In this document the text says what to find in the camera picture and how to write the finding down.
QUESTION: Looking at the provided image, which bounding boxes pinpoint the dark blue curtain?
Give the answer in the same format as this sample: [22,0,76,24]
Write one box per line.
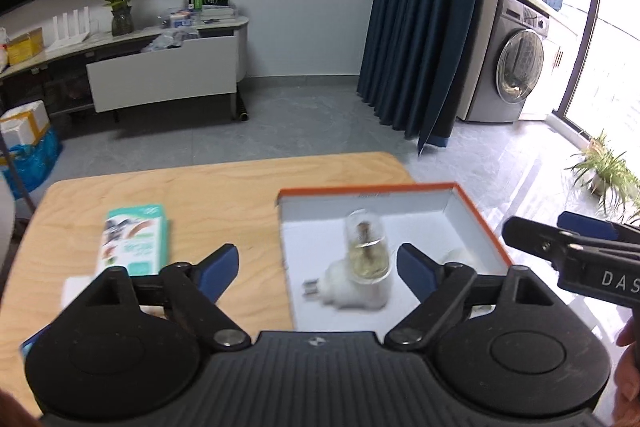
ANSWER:
[357,0,496,156]

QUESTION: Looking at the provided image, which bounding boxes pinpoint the teal bandage box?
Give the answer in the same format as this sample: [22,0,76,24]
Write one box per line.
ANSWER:
[95,203,173,278]

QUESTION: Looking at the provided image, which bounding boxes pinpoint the white plug-in night light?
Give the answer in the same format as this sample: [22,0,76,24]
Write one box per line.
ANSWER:
[300,208,396,310]

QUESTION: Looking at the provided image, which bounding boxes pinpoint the white antenna router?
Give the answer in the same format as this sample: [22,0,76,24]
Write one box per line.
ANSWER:
[49,7,92,52]

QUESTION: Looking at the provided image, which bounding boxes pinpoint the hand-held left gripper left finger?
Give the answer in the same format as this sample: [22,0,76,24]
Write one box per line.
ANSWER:
[75,244,251,352]

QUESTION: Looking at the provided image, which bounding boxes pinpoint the clear plastic bag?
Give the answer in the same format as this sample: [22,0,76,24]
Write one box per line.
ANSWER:
[141,29,202,54]

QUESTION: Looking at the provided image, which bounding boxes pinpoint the pile of small packets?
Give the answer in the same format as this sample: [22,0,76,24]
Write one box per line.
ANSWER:
[157,7,202,30]

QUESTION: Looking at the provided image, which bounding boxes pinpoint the white open drawer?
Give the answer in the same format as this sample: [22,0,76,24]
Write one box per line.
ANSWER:
[86,34,240,114]

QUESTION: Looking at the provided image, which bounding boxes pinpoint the blue plastic bag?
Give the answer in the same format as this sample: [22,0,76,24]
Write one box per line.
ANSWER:
[0,129,63,200]

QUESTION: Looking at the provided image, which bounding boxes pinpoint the white barcode adapter box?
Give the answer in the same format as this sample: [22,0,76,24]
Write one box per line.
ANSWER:
[60,276,104,313]

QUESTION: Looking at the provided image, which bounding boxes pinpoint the person's right hand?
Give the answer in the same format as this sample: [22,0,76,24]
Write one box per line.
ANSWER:
[614,312,640,427]

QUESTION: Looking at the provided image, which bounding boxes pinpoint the potted spider plant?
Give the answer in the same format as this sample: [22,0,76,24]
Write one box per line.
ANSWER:
[567,132,640,228]

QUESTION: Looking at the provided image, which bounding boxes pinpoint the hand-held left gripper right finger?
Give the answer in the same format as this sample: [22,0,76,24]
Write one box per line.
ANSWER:
[384,243,563,352]

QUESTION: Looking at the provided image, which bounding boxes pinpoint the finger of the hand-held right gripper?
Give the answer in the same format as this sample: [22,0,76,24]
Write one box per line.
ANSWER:
[501,217,601,265]
[557,211,640,248]

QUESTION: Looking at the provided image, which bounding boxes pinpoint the grey washing machine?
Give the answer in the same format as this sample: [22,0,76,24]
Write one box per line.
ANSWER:
[467,0,551,124]

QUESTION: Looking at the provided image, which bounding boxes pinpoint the white television cabinet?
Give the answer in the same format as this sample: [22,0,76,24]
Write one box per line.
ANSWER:
[0,13,249,124]

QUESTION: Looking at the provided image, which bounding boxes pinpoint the white base cabinet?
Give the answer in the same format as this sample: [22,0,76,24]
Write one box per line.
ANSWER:
[520,14,583,120]

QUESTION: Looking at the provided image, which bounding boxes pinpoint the white yellow cardboard box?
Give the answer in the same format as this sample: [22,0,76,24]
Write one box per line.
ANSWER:
[0,101,51,148]

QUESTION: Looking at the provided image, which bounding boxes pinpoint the blue white carton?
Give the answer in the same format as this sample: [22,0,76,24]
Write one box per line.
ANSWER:
[19,324,52,355]

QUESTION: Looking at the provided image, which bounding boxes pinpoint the orange-rimmed cardboard box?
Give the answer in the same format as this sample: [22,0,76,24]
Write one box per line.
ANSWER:
[276,182,516,333]

